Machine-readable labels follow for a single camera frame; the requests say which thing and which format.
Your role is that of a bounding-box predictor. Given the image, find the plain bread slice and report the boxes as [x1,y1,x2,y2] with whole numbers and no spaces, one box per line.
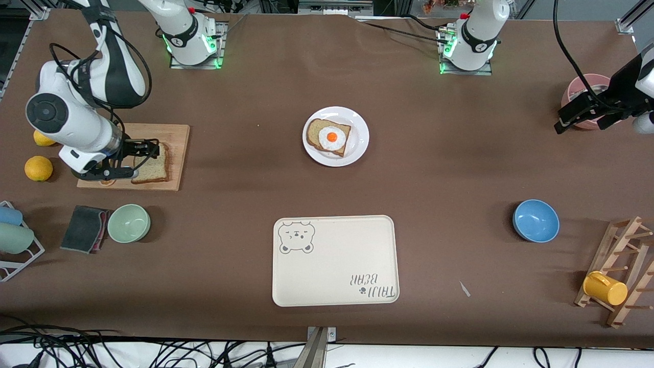
[131,142,171,185]

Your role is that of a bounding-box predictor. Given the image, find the toast with fried egg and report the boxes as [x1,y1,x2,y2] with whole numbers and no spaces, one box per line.
[307,119,352,157]

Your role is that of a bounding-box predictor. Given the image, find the fried egg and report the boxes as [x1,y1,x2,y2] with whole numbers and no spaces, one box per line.
[318,126,347,152]

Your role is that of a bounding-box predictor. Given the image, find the white round plate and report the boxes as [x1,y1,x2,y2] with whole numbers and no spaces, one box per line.
[302,106,369,168]

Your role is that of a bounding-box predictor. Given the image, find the metal spoon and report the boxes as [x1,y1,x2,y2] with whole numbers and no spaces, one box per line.
[570,84,613,102]

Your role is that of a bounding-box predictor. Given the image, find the bamboo cutting board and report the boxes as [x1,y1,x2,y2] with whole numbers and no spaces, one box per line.
[77,123,191,192]

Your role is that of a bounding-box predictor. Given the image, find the pink bowl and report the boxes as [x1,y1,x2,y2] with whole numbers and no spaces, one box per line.
[561,74,616,131]

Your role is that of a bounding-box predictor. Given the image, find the pale green bowl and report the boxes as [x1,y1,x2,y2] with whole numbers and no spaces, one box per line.
[107,204,151,244]

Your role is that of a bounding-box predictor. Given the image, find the dark grey cloth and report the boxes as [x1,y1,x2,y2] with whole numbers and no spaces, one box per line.
[60,205,109,254]

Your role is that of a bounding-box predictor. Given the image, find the blue bowl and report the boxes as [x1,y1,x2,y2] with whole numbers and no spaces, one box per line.
[512,199,560,243]

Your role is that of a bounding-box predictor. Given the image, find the wooden mug rack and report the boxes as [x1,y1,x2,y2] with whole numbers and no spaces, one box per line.
[574,216,654,328]

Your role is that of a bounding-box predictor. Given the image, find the pale green cup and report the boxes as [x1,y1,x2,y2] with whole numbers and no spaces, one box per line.
[0,223,35,255]

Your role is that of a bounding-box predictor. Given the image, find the yellow mug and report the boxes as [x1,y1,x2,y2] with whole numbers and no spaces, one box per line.
[583,271,628,306]

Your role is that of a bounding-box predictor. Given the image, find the cream bear print tray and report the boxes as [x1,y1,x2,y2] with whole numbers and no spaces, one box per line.
[272,215,400,308]

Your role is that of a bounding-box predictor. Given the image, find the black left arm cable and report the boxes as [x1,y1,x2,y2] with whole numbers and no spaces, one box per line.
[553,0,621,110]

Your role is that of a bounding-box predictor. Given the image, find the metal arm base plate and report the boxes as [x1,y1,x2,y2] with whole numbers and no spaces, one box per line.
[437,26,494,76]
[169,20,226,70]

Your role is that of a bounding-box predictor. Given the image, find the white wire rack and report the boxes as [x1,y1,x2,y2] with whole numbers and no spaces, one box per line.
[0,200,45,283]

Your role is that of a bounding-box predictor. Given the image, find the black base cable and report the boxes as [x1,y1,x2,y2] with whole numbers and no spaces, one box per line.
[358,14,451,45]

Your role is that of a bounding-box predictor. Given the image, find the tangled black cables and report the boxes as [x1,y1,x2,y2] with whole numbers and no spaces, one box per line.
[0,322,307,368]

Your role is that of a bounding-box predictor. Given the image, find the black floor cables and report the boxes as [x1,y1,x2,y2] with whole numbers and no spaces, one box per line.
[475,347,583,368]

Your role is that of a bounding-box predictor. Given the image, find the metal table bracket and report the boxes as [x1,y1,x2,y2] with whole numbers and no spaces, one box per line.
[306,326,337,368]

